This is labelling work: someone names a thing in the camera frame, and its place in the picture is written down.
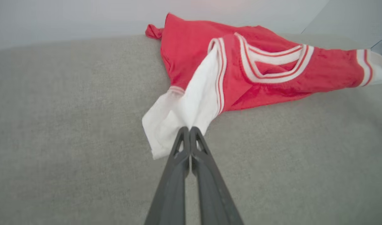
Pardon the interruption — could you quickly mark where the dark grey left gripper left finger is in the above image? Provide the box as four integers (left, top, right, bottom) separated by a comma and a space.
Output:
144, 126, 191, 225

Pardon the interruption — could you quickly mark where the red and white basketball jersey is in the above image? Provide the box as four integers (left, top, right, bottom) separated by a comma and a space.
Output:
142, 12, 382, 160

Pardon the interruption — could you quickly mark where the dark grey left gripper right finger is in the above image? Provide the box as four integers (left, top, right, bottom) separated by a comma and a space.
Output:
190, 126, 244, 225

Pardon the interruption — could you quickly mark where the grey fabric sofa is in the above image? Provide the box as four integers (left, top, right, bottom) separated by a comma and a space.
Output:
0, 33, 382, 225

